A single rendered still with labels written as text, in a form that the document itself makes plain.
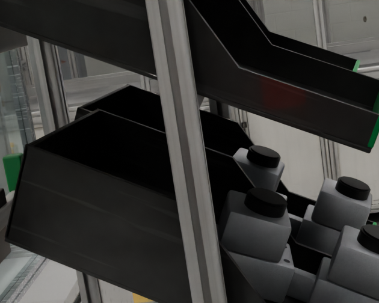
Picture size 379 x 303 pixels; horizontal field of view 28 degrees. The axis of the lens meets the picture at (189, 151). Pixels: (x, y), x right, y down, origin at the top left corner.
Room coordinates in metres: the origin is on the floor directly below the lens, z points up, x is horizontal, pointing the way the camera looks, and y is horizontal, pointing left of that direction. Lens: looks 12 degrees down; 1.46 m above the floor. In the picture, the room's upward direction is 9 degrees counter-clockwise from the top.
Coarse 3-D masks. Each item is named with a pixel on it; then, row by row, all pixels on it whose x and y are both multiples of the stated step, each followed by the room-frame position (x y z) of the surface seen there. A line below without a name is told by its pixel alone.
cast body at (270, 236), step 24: (240, 192) 0.54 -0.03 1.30; (264, 192) 0.53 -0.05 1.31; (240, 216) 0.50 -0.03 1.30; (264, 216) 0.51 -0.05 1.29; (288, 216) 0.52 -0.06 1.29; (240, 240) 0.50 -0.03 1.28; (264, 240) 0.50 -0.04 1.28; (240, 264) 0.51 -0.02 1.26; (264, 264) 0.50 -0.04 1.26; (288, 264) 0.51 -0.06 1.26; (264, 288) 0.51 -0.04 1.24
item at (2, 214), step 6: (198, 96) 0.50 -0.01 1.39; (198, 102) 0.49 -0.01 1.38; (12, 192) 0.62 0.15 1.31; (6, 198) 0.60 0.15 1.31; (12, 198) 0.60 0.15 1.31; (6, 204) 0.58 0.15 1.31; (0, 210) 0.57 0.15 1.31; (6, 210) 0.58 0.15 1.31; (0, 216) 0.56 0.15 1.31; (6, 216) 0.58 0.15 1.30; (0, 222) 0.56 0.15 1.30; (6, 222) 0.57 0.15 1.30; (0, 228) 0.56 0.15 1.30
